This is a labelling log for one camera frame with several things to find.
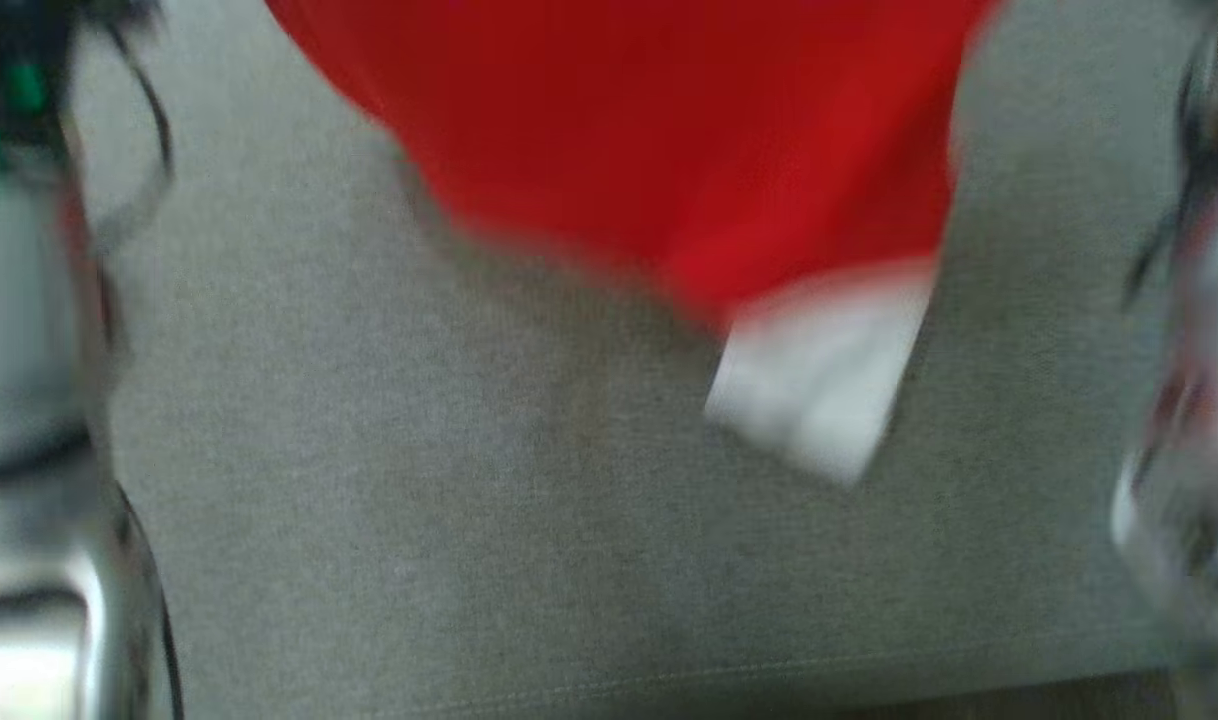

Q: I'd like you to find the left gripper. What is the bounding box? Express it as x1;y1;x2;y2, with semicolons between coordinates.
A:
0;0;160;191

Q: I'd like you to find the red and white sports jersey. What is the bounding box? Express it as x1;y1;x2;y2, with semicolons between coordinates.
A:
264;0;1000;488

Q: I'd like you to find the large grey fabric sofa ottoman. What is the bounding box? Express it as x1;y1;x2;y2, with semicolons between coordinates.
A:
69;0;1210;720

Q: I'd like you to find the black cable with blue plug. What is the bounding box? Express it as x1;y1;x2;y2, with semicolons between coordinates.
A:
94;20;177;251

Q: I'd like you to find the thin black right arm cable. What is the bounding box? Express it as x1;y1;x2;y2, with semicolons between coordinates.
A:
1119;60;1210;311

